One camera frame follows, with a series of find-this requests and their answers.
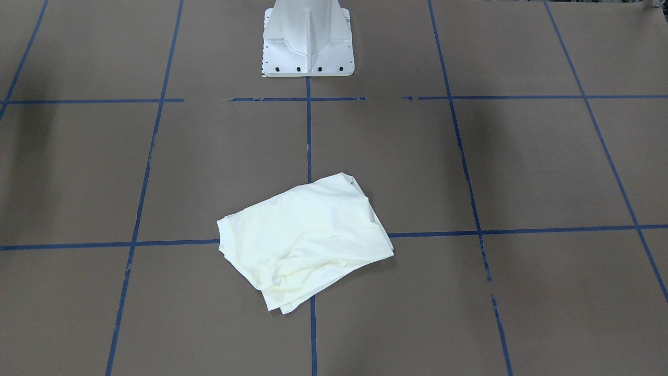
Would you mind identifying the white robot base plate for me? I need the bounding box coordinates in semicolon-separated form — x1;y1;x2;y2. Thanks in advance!
261;1;355;78

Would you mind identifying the cream long-sleeve cat shirt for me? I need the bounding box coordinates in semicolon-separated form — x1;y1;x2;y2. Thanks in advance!
217;173;394;314

